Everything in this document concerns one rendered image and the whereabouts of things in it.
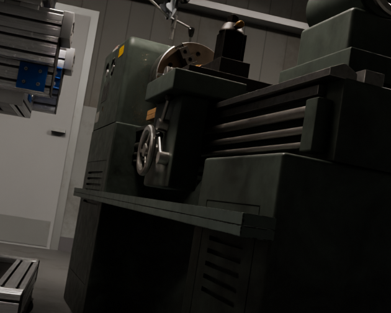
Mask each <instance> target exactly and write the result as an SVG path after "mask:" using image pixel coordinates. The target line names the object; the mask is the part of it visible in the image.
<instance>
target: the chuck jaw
mask: <svg viewBox="0 0 391 313"><path fill-rule="evenodd" d="M175 49H176V52H177V54H178V57H179V59H180V61H181V64H182V67H185V66H187V65H188V64H191V65H199V63H198V61H195V59H194V56H193V55H191V53H190V51H189V49H188V46H185V47H184V46H183V45H180V46H178V47H175Z"/></svg>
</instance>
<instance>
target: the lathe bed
mask: <svg viewBox="0 0 391 313"><path fill-rule="evenodd" d="M384 76H385V75H384V74H381V73H377V72H374V71H370V70H362V71H358V72H355V71H354V70H352V69H351V68H350V67H349V66H348V65H347V64H344V63H343V64H340V65H336V66H331V67H329V68H325V69H322V70H319V71H316V72H313V73H309V74H307V75H303V76H300V77H297V78H294V79H290V80H288V81H284V82H281V83H278V84H274V85H272V86H268V87H266V88H262V89H259V90H256V91H253V92H250V93H246V94H243V95H241V96H237V97H234V98H231V99H227V100H224V101H221V102H218V103H215V104H211V105H209V108H208V113H207V121H206V125H205V133H204V140H203V145H202V152H201V157H200V165H199V172H198V177H197V179H198V180H202V177H203V172H204V165H205V160H206V159H207V158H219V157H235V156H244V155H260V154H269V153H291V154H295V155H301V156H305V157H310V158H316V159H319V160H325V161H331V162H335V163H341V164H344V165H350V166H355V167H359V168H365V169H368V170H374V171H380V172H384V173H390V174H391V89H388V88H384V87H383V85H384ZM149 125H153V123H152V124H149ZM146 126H147V125H144V126H142V127H139V128H136V132H140V134H139V135H138V134H137V135H136V139H135V144H134V150H135V151H133V158H132V166H137V163H136V162H137V159H136V157H137V151H138V146H139V143H140V142H139V140H140V139H141V136H142V133H143V131H144V129H145V127H146ZM138 137H139V138H138ZM134 157H135V158H134Z"/></svg>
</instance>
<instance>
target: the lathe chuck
mask: <svg viewBox="0 0 391 313"><path fill-rule="evenodd" d="M180 45H183V46H184V47H185V46H188V49H189V51H190V53H191V55H193V56H194V59H195V61H198V63H199V65H205V64H207V63H209V62H211V61H213V56H214V52H213V51H212V50H211V49H210V48H208V47H206V46H205V45H202V44H199V43H194V42H185V43H182V44H180ZM180 45H176V46H175V47H178V46H180ZM175 47H172V48H170V49H169V50H168V51H166V52H164V53H163V54H162V55H161V56H160V57H159V58H158V59H157V61H156V63H155V64H154V66H153V69H152V72H151V81H150V82H152V81H154V80H155V79H157V78H159V77H160V76H157V73H161V74H163V73H164V69H165V68H166V67H167V66H170V67H173V68H183V67H182V64H181V61H180V59H179V57H178V54H177V52H176V49H175Z"/></svg>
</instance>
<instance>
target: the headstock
mask: <svg viewBox="0 0 391 313"><path fill-rule="evenodd" d="M170 48H172V46H169V45H165V44H162V43H157V42H152V41H149V40H145V39H140V38H137V37H130V38H128V39H127V40H126V41H124V42H123V43H121V44H120V45H119V47H118V49H116V50H115V51H112V52H111V53H110V54H109V55H108V56H107V57H106V60H105V65H104V71H103V75H102V83H101V89H100V93H99V100H98V104H97V111H96V118H95V122H94V128H93V131H95V130H97V129H100V128H103V127H105V126H107V125H110V124H112V123H114V122H122V123H126V124H132V125H137V126H141V127H142V126H144V125H148V124H152V123H154V122H150V121H147V120H146V117H147V112H148V111H149V110H151V109H154V108H156V104H155V103H151V102H146V101H145V96H146V89H147V85H148V78H149V74H150V70H151V67H152V66H153V64H154V62H155V61H156V59H157V58H158V57H159V56H160V55H162V54H163V53H164V52H166V51H168V50H169V49H170ZM145 55H146V56H145ZM114 57H115V60H113V59H114ZM142 84H143V85H142ZM137 96H138V97H137ZM139 113H141V114H139ZM141 115H142V116H141ZM133 119H134V120H135V121H134V120H133Z"/></svg>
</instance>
